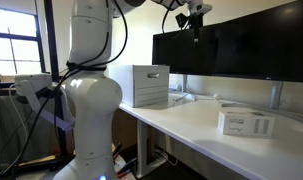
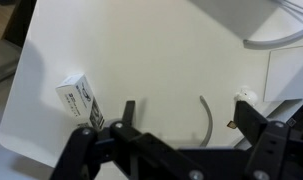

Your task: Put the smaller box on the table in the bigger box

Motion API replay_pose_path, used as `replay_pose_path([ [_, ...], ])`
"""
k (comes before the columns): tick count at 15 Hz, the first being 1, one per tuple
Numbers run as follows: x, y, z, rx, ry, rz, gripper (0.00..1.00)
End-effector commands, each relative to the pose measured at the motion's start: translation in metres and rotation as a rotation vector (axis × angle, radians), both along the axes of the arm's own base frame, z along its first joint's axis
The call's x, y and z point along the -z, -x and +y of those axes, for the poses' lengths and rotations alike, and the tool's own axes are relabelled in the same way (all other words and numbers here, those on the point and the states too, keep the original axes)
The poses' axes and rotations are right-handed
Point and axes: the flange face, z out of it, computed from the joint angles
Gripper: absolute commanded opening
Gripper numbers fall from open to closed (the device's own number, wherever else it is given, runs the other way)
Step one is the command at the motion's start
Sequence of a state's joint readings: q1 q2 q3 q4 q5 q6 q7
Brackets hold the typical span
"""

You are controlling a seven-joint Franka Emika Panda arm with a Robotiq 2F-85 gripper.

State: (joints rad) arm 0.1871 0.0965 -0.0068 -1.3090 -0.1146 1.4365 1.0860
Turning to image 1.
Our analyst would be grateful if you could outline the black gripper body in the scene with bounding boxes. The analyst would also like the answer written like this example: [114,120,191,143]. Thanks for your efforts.
[189,13,205,32]

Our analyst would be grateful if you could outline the small white glasses box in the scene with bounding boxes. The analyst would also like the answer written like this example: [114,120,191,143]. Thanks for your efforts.
[217,110,276,137]

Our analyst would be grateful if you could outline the white box device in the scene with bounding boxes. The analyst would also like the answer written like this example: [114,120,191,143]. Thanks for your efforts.
[13,73,54,98]

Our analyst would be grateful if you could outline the black computer monitor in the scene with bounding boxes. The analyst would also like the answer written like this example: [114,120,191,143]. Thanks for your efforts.
[214,0,303,84]
[152,23,223,76]

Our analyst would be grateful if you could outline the white foam board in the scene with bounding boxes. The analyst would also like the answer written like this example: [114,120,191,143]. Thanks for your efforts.
[108,63,171,109]

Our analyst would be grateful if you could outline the brown wooden panel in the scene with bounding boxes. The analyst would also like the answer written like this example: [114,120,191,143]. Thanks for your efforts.
[110,108,139,152]

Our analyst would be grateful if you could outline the white table leg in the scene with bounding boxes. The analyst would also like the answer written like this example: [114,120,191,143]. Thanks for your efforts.
[136,119,166,178]

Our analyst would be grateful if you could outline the black vertical stand pole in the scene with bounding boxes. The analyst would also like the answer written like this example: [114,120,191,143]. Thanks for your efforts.
[43,0,68,158]

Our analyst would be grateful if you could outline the grey fabric panel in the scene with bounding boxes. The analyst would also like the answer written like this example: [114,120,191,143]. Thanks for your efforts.
[0,95,59,168]

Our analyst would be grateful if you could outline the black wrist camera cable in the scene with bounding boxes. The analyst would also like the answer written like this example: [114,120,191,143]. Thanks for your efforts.
[160,0,192,34]

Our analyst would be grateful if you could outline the silver monitor post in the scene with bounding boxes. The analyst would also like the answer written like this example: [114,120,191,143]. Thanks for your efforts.
[269,81,286,110]
[181,73,189,93]

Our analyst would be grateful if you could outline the white table cable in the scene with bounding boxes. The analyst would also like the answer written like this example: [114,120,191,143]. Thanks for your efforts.
[171,92,222,105]

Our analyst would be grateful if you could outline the black cable strap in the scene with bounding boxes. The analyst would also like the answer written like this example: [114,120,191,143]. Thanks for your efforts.
[65,59,108,72]

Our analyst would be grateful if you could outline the white hanging cable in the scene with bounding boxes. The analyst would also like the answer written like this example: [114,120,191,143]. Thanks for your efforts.
[152,147,179,168]

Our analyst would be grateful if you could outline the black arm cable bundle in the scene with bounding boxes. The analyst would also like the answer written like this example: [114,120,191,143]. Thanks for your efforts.
[0,0,129,180]

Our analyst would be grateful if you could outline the red handled tools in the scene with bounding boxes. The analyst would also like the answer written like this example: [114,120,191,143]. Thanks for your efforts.
[111,142,139,178]

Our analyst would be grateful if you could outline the window with dark frame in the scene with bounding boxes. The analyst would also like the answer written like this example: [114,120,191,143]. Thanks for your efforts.
[0,5,47,83]

